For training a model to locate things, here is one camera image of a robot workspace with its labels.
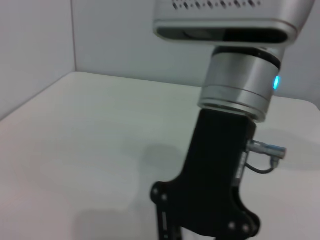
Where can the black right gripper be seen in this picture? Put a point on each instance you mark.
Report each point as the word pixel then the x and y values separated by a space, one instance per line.
pixel 215 175

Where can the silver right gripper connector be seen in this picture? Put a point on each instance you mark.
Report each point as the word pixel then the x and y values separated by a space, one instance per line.
pixel 267 149

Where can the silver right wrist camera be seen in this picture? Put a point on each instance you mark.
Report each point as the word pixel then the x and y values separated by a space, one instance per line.
pixel 225 22

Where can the silver right arm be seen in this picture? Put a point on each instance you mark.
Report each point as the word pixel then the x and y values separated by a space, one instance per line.
pixel 237 80

